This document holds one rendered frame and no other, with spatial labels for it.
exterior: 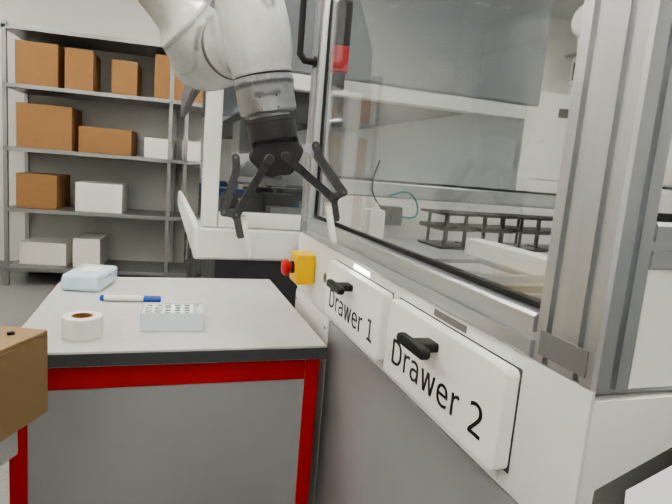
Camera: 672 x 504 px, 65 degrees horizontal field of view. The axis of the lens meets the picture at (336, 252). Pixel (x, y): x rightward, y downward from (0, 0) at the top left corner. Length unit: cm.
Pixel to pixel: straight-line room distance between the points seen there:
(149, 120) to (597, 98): 475
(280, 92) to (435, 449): 54
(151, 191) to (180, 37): 422
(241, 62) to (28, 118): 409
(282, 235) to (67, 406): 90
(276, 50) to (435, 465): 61
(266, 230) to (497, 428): 126
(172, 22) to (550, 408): 76
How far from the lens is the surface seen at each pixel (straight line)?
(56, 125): 480
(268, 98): 81
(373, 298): 86
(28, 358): 78
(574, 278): 51
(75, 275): 147
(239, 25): 82
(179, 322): 114
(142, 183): 511
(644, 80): 49
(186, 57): 93
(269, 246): 173
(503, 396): 57
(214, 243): 171
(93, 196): 471
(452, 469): 71
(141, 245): 517
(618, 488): 30
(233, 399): 110
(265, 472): 119
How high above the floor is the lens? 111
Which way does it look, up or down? 9 degrees down
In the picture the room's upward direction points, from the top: 5 degrees clockwise
